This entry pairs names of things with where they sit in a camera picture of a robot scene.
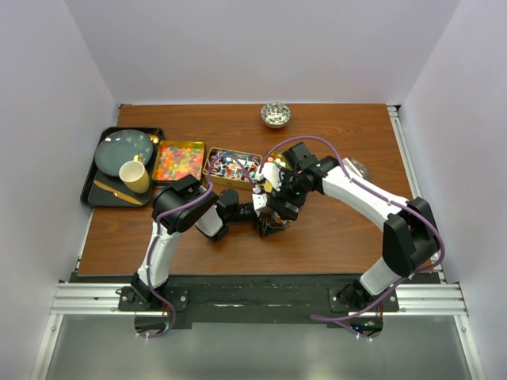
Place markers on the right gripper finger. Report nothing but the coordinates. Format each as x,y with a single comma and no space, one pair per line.
277,204
288,213

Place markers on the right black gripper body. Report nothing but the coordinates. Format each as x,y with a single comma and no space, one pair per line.
292,189

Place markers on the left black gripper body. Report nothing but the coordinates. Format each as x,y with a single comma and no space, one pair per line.
242,214

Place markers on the gold tin of candies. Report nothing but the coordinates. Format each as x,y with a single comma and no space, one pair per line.
231,167

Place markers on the metal scoop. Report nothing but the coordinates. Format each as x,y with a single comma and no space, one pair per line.
356,167

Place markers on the tin of translucent star candies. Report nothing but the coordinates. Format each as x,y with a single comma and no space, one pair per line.
177,159

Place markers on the clear plastic jar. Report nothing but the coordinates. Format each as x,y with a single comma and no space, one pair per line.
277,221

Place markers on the tray of paper stars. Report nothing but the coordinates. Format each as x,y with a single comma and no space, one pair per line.
278,159

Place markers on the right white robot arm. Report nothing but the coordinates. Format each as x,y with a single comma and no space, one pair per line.
410,236

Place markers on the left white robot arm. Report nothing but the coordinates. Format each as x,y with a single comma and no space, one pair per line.
178,207

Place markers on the patterned ceramic bowl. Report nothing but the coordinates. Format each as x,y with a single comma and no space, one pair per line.
276,114

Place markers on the yellow cup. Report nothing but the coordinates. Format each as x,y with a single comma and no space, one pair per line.
135,176

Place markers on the grey-blue plate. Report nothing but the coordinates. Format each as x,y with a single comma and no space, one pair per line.
120,147

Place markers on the gold knife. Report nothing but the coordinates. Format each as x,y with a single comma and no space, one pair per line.
117,193

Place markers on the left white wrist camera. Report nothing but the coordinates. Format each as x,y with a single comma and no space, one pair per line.
259,199

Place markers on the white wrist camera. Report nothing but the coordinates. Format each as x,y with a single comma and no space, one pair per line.
268,177
259,199

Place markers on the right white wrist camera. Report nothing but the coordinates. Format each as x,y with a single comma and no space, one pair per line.
268,177

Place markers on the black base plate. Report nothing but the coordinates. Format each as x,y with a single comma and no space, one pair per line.
247,299

